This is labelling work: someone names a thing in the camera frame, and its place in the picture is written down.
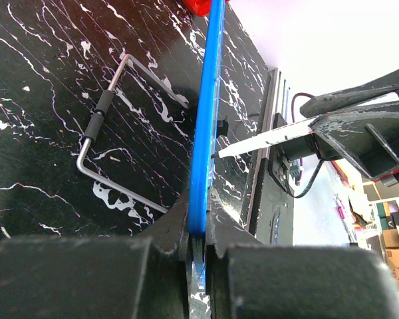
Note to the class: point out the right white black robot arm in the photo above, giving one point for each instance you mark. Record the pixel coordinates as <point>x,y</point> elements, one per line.
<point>312,144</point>

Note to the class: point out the aluminium rail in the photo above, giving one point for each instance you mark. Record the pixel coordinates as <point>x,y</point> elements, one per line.
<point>275,102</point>

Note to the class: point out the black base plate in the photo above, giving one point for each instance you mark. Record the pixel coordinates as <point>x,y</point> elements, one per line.
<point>271,216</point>

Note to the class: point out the blue framed whiteboard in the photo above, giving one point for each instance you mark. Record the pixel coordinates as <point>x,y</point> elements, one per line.
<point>204,139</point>

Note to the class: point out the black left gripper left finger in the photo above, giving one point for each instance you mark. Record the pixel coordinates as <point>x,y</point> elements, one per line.
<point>143,276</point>

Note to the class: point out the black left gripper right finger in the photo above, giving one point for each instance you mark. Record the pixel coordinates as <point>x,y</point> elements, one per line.
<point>247,279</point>

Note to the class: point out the black capped whiteboard marker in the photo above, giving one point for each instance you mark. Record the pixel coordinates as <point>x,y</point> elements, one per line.
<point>269,138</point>

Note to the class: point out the red plastic basket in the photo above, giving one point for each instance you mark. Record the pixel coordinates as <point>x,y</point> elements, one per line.
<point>202,8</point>

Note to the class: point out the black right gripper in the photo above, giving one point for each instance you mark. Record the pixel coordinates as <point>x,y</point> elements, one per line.
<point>366,136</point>

